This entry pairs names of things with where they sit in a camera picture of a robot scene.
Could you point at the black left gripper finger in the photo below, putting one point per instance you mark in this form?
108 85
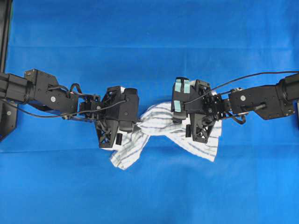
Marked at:
136 128

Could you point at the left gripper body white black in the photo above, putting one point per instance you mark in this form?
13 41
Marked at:
104 112

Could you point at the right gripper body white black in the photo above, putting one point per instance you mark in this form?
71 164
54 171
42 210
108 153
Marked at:
204 110

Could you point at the white blue striped towel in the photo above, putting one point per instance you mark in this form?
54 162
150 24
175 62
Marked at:
157 121

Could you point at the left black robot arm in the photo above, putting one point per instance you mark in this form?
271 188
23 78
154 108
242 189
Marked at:
43 92

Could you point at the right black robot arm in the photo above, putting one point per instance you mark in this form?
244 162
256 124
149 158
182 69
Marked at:
267 101

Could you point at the blue table cloth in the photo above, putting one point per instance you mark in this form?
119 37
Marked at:
52 170

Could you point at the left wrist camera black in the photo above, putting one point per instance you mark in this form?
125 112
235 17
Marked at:
129 110

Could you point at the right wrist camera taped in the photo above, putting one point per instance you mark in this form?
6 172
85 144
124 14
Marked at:
180 95

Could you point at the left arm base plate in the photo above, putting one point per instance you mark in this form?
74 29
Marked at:
8 120

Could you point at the black left frame post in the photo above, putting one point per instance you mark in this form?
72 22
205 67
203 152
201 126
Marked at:
5 18

